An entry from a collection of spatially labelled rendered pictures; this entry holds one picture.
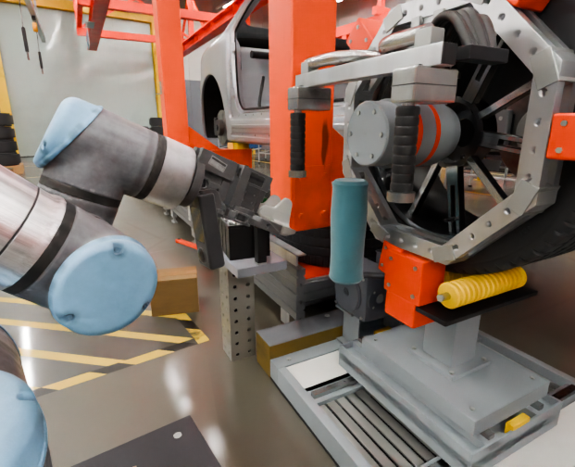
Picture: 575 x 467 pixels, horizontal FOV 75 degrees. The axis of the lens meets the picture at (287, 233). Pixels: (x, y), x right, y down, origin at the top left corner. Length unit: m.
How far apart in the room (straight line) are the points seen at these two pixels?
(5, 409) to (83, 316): 0.09
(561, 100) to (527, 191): 0.15
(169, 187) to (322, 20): 0.92
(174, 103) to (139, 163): 2.60
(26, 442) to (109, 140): 0.30
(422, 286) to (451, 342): 0.25
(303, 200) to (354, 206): 0.38
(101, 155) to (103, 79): 13.31
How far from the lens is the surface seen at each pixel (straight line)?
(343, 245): 0.93
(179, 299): 1.89
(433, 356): 1.20
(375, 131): 0.78
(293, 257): 1.46
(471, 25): 0.72
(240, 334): 1.49
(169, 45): 3.12
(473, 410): 1.07
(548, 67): 0.75
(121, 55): 14.00
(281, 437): 1.24
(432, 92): 0.64
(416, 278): 0.93
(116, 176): 0.49
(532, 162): 0.75
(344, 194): 0.91
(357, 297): 1.28
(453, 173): 0.97
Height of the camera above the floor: 0.87
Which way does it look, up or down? 16 degrees down
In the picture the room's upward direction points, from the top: straight up
